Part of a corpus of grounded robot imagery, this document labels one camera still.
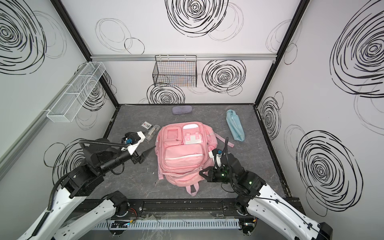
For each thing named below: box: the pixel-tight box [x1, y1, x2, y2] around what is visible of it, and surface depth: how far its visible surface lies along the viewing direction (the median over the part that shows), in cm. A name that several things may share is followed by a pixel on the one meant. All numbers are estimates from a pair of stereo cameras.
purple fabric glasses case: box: [172, 105, 193, 115], surface depth 117 cm
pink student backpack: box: [155, 121, 235, 196], surface depth 85 cm
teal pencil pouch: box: [226, 109, 245, 142], surface depth 107 cm
